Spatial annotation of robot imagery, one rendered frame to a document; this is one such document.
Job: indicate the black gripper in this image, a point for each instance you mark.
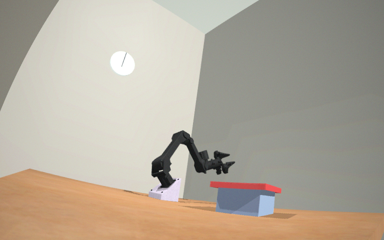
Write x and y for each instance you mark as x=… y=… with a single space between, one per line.
x=217 y=162

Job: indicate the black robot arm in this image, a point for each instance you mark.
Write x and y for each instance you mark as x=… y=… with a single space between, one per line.
x=163 y=162

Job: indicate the red rectangular lid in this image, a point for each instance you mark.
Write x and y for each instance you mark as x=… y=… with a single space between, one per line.
x=251 y=186

